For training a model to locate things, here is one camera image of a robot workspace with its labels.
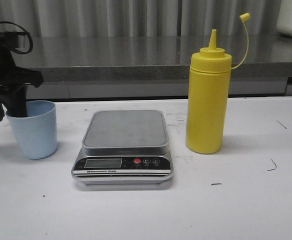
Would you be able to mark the white pleated curtain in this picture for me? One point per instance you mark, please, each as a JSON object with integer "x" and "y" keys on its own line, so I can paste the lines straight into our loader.
{"x": 137, "y": 18}

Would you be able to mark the yellow squeeze bottle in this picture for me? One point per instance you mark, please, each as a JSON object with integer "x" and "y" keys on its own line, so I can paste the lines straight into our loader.
{"x": 209, "y": 79}

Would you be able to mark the silver digital kitchen scale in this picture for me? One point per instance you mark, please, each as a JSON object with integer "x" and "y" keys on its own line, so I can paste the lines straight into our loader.
{"x": 124, "y": 147}

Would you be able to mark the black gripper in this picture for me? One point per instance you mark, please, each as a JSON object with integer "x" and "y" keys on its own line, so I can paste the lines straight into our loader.
{"x": 17, "y": 78}

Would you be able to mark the grey stone counter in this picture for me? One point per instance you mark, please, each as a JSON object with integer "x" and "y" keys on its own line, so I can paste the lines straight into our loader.
{"x": 152, "y": 67}

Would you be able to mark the light blue plastic cup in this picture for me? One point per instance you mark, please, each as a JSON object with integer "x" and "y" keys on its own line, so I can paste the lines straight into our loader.
{"x": 36, "y": 134}

